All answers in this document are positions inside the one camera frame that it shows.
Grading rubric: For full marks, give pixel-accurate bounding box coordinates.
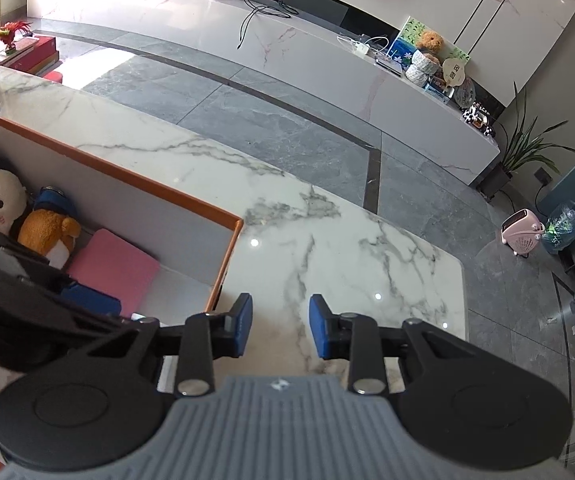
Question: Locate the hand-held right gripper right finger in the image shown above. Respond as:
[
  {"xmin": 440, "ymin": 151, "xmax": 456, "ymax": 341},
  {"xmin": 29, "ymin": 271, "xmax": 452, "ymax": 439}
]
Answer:
[{"xmin": 309, "ymin": 295, "xmax": 473, "ymax": 396}]

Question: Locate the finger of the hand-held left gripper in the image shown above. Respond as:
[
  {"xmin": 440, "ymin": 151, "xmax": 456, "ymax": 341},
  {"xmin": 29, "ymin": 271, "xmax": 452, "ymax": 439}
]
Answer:
[{"xmin": 0, "ymin": 246, "xmax": 158, "ymax": 333}]

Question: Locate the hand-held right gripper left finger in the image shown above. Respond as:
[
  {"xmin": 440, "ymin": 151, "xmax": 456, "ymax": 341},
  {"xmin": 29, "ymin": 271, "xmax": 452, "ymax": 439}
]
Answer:
[{"xmin": 94, "ymin": 293, "xmax": 253, "ymax": 397}]

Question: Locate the pink notebook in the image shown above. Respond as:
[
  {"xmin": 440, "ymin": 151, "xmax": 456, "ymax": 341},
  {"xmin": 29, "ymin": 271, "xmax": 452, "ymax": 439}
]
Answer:
[{"xmin": 67, "ymin": 228, "xmax": 161, "ymax": 318}]

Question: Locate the brown teddy bear blue outfit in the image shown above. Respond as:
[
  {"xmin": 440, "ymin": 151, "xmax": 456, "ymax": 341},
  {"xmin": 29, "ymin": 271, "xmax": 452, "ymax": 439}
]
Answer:
[{"xmin": 17, "ymin": 187, "xmax": 83, "ymax": 267}]

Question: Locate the orange storage box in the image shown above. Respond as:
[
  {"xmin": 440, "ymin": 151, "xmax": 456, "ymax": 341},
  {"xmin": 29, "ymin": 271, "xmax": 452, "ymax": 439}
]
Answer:
[{"xmin": 0, "ymin": 117, "xmax": 244, "ymax": 480}]

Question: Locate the red gift box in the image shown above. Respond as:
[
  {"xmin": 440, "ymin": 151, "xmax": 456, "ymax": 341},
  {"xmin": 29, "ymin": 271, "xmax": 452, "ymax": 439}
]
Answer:
[{"xmin": 0, "ymin": 35, "xmax": 65, "ymax": 83}]

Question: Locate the red artificial plant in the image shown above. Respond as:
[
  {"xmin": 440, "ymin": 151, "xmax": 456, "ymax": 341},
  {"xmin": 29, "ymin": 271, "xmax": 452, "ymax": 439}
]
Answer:
[{"xmin": 0, "ymin": 20, "xmax": 33, "ymax": 54}]

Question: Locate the pink heater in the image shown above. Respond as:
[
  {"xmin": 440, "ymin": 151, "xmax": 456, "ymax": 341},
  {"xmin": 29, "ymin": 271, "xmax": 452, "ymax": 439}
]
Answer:
[{"xmin": 500, "ymin": 209, "xmax": 547, "ymax": 257}]

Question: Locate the white marble tv cabinet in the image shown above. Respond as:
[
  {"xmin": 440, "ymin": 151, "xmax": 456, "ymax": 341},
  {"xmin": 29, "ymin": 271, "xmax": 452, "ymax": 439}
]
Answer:
[{"xmin": 26, "ymin": 0, "xmax": 501, "ymax": 186}]

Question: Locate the black and white cow toy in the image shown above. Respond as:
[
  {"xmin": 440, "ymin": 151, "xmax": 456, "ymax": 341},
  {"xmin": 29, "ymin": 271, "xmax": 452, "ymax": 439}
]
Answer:
[{"xmin": 461, "ymin": 101, "xmax": 497, "ymax": 137}]

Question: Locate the blue water jug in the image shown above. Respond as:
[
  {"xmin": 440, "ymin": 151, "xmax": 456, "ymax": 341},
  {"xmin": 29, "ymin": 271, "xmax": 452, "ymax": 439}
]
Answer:
[{"xmin": 541, "ymin": 194, "xmax": 575, "ymax": 256}]

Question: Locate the potted long-leaf plant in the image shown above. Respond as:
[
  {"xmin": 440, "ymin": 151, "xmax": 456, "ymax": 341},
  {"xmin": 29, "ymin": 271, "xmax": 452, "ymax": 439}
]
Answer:
[{"xmin": 477, "ymin": 82, "xmax": 575, "ymax": 203}]

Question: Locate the silver tablet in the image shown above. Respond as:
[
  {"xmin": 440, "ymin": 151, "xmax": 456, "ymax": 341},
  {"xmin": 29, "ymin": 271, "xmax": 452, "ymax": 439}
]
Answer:
[{"xmin": 375, "ymin": 55, "xmax": 403, "ymax": 77}]

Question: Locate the grey decorative stone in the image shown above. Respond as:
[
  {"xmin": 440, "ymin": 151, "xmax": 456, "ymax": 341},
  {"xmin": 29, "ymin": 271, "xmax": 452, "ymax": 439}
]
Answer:
[{"xmin": 455, "ymin": 80, "xmax": 477, "ymax": 111}]

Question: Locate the white knit basket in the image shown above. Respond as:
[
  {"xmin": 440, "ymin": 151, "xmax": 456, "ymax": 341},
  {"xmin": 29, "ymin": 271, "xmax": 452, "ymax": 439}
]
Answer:
[{"xmin": 405, "ymin": 50, "xmax": 441, "ymax": 86}]

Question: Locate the round paper fan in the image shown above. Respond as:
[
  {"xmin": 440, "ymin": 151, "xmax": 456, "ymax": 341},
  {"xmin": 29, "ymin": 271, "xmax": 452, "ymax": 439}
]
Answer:
[{"xmin": 441, "ymin": 56, "xmax": 468, "ymax": 86}]

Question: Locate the green and blue painting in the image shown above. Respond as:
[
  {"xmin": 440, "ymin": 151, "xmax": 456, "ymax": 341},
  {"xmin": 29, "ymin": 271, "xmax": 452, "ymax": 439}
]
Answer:
[{"xmin": 386, "ymin": 16, "xmax": 471, "ymax": 68}]

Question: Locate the small brown teddy bear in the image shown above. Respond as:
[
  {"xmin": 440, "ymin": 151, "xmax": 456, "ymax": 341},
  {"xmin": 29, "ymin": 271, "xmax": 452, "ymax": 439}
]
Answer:
[{"xmin": 420, "ymin": 30, "xmax": 444, "ymax": 55}]

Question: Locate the white charger with cable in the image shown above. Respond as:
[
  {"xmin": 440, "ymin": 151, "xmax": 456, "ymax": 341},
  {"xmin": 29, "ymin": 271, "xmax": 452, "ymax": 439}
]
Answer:
[{"xmin": 337, "ymin": 34, "xmax": 393, "ymax": 56}]

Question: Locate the black cable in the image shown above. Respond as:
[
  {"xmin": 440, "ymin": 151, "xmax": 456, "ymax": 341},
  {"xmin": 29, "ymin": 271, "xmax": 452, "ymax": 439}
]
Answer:
[{"xmin": 237, "ymin": 2, "xmax": 299, "ymax": 51}]

